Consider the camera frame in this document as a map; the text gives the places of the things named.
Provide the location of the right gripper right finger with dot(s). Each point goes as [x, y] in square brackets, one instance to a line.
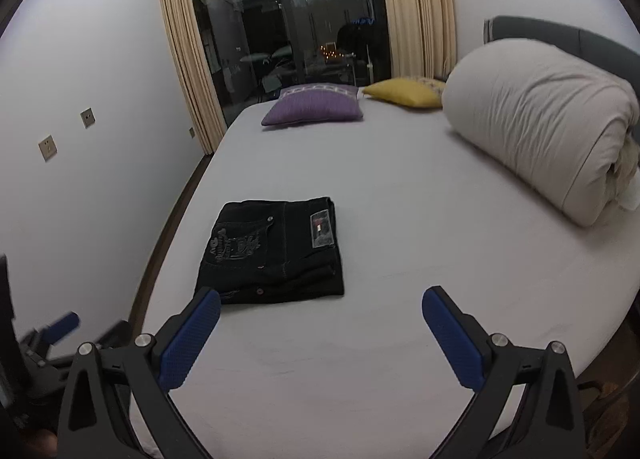
[525, 401]

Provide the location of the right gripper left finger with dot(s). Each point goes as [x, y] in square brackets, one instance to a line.
[94, 420]

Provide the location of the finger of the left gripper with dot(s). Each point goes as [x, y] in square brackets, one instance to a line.
[59, 330]

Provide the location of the black jeans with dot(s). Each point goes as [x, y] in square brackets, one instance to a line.
[272, 252]

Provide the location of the rolled beige duvet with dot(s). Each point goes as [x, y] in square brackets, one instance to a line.
[558, 122]

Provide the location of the yellow pillow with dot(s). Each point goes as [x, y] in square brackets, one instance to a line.
[415, 93]

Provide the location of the purple pillow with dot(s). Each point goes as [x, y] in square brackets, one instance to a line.
[314, 103]

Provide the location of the dark grey headboard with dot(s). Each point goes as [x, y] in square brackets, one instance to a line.
[598, 50]

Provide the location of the left beige curtain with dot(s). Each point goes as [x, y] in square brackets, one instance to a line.
[190, 61]

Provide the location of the beige curtain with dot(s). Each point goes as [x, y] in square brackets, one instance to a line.
[423, 37]
[190, 61]

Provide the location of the dark glass sliding door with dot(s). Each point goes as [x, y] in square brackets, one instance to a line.
[256, 48]

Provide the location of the right beige curtain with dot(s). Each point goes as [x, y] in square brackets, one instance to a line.
[423, 37]

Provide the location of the lower beige wall socket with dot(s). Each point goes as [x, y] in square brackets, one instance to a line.
[48, 148]

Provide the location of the beige wall socket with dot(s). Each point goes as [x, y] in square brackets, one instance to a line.
[88, 118]
[48, 148]

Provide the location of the upper beige wall socket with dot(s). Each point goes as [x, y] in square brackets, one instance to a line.
[88, 118]

